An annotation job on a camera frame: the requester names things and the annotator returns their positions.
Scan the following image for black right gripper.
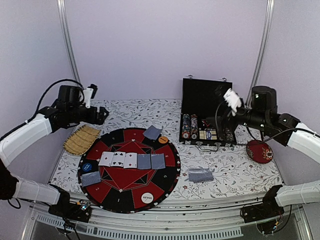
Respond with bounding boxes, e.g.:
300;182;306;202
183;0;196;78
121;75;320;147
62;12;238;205
206;104;269;135

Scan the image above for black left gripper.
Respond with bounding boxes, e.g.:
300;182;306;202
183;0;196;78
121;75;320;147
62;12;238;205
67;104;109;125

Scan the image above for face-up diamonds playing card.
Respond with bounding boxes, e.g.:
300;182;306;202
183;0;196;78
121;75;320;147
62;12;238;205
98;151;114;167

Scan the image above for face-up clubs playing card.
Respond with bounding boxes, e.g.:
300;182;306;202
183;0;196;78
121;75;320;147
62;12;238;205
110;151;126;168

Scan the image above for single blue playing card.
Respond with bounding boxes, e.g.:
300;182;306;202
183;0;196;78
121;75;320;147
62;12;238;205
143;125;162;140

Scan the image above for blue small blind button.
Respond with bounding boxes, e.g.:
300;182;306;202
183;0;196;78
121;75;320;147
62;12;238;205
82;163;92;173

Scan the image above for blue checkered card deck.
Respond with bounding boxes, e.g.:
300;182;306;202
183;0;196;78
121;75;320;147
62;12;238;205
188;168;214;183

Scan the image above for community card face-down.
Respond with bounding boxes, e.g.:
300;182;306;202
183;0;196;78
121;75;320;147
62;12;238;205
137;154;152;170
150;153;166;170

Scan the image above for orange big blind button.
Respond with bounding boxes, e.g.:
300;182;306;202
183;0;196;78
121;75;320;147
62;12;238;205
158;136;169;144

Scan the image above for white dealer button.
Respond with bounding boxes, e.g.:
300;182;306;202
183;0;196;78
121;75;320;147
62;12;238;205
141;192;154;204

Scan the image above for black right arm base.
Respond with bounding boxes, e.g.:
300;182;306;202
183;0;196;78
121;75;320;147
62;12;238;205
240;203;285;223

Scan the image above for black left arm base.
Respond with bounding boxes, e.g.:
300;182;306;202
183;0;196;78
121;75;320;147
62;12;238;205
48;199;92;223

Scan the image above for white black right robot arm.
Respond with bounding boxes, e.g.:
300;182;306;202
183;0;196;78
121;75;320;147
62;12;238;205
214;85;320;218

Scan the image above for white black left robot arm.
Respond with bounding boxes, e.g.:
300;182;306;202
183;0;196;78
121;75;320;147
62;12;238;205
0;79;109;217

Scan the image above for poker chip row far right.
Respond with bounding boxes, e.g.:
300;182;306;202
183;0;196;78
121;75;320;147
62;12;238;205
224;127;235;144

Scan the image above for poker chip row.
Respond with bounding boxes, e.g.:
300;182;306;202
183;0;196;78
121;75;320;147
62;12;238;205
181;113;191;139
224;127;235;144
190;114;198;139

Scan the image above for boxed card deck in case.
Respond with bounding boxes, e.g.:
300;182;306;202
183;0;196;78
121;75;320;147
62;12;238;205
199;128;218;141

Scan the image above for black poker chip case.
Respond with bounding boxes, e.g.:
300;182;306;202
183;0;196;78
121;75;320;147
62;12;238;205
179;77;237;149

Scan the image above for woven bamboo fan mat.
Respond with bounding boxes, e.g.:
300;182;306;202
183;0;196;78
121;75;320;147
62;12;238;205
63;124;101;156

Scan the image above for red floral round tin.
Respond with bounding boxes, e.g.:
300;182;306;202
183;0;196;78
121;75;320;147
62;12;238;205
245;140;274;164

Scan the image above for poker chip row far left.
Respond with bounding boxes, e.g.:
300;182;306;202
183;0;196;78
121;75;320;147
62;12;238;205
181;113;191;139

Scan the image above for round red black poker mat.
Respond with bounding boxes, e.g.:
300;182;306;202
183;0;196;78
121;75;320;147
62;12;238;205
77;128;181;214

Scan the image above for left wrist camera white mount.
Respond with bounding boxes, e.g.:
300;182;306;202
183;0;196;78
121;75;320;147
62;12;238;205
83;83;98;109

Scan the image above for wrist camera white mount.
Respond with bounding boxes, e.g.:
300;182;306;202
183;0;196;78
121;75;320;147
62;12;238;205
83;83;98;109
214;85;243;117

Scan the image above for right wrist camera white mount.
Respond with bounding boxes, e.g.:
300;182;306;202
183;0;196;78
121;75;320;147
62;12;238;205
214;85;243;117

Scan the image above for left aluminium corner post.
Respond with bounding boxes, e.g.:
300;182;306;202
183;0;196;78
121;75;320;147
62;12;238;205
56;0;81;83

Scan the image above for aluminium corner post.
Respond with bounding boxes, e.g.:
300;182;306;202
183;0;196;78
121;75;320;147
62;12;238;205
245;0;275;106
56;0;81;83

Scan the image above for right aluminium corner post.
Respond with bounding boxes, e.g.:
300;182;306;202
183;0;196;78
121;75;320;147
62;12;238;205
245;0;275;106

